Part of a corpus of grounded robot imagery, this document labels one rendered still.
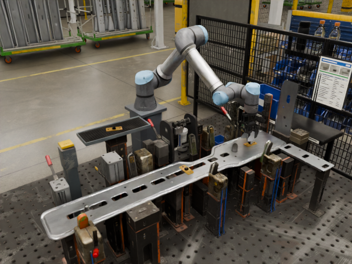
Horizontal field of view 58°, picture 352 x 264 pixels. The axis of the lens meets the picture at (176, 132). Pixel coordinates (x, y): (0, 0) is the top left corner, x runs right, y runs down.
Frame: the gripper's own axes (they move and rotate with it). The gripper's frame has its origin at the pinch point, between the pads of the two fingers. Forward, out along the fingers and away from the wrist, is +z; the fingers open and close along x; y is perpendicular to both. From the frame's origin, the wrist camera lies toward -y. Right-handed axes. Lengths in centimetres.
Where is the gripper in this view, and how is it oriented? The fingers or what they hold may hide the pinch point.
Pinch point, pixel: (250, 141)
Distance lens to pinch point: 191.7
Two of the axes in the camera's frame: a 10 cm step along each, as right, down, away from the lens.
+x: 5.7, 3.8, -7.3
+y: -8.2, 2.9, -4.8
